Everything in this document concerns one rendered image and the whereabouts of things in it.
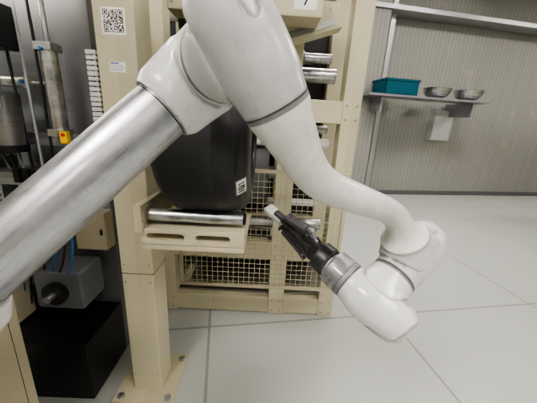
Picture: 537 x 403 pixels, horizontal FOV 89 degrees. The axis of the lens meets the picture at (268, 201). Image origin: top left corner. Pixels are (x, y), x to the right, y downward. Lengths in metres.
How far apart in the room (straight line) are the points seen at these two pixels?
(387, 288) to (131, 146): 0.55
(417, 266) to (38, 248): 0.68
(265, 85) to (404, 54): 5.26
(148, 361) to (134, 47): 1.27
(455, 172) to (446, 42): 2.32
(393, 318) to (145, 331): 1.07
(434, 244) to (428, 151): 5.32
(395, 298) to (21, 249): 0.64
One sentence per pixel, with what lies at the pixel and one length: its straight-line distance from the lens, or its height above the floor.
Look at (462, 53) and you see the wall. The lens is 6.24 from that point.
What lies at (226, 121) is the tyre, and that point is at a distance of 0.78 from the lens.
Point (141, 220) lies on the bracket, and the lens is 1.01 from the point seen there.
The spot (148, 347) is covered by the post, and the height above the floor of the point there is 0.25.
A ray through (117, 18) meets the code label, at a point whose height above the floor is 1.52.
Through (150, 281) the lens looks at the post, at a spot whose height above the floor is 0.59.
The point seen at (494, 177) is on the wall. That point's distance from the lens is 7.16.
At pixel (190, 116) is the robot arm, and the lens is 0.48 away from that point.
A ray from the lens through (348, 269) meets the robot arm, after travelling 0.65.
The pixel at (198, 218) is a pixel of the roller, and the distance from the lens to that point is 0.98.
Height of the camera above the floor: 1.25
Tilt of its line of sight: 17 degrees down
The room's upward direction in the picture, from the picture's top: 3 degrees clockwise
